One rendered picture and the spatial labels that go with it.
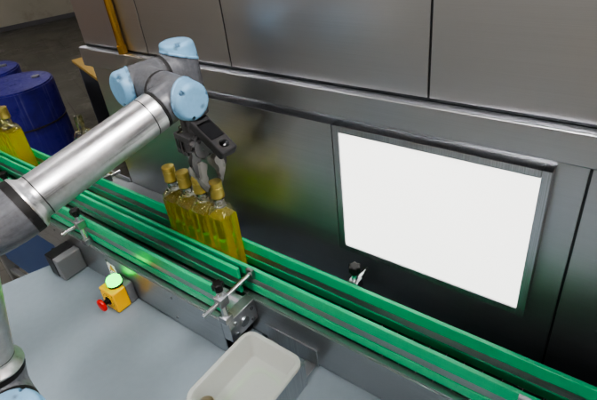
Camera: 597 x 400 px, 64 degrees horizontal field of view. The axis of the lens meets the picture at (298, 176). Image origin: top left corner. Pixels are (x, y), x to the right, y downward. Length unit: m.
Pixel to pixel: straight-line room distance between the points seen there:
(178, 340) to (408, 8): 1.01
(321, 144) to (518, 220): 0.43
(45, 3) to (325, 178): 9.57
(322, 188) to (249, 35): 0.39
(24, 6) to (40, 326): 9.09
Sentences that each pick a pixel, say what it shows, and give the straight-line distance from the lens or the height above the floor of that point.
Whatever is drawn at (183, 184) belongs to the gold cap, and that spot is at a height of 1.13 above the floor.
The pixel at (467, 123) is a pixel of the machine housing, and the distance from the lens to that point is 0.89.
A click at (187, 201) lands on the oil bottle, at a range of 1.28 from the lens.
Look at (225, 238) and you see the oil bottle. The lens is 1.24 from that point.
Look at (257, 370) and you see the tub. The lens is 1.25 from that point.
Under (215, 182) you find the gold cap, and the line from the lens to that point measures 1.18.
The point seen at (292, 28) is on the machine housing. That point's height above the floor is 1.51.
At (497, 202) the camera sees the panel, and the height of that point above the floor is 1.23.
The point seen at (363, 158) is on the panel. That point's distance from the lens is 1.02.
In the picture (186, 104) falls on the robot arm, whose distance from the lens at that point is 0.88.
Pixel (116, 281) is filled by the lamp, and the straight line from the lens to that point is 1.49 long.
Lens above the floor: 1.77
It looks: 32 degrees down
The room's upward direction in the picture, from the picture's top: 7 degrees counter-clockwise
